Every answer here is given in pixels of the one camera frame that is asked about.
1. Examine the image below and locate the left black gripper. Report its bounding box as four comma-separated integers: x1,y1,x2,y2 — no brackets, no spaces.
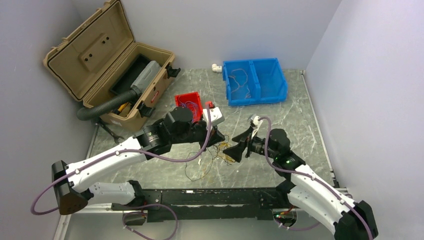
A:
171,118,225,152

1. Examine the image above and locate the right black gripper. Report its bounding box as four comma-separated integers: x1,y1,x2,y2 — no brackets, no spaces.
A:
222,126,278,163

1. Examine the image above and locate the red plastic bin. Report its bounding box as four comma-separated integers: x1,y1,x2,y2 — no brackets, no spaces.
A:
174,91,203,122

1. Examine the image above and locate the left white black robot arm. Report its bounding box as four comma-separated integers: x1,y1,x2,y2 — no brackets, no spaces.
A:
51,107,225,215

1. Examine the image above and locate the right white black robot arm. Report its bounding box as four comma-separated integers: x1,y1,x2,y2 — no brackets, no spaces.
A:
223,127,379,240

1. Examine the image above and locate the white pipe elbow fitting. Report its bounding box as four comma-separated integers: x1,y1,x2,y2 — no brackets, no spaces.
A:
211,63,223,73

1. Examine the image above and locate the blue divided plastic bin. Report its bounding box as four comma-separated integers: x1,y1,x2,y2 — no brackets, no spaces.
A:
222,58,289,107

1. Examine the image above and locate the grey canister in toolbox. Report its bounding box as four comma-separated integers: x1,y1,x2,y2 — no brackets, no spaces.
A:
130,60,162,97

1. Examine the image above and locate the black metal wrench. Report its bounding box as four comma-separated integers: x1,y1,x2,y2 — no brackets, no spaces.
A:
95,119,125,144

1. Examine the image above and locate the tan open toolbox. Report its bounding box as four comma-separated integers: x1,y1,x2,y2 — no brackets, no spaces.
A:
43,0,179,132

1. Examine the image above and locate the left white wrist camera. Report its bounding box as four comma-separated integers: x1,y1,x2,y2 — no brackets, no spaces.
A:
202,101,225,127

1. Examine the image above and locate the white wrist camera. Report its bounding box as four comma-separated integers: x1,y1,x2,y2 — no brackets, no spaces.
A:
202,101,225,127
250,114,263,138

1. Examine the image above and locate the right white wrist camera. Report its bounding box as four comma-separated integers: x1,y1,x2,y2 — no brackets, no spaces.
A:
250,114,263,138

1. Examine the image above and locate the black aluminium base frame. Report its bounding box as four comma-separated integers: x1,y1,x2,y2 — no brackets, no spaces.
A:
109,187,349,223

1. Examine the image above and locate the black corrugated hose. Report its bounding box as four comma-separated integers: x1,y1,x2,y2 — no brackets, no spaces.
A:
76,90,140,121

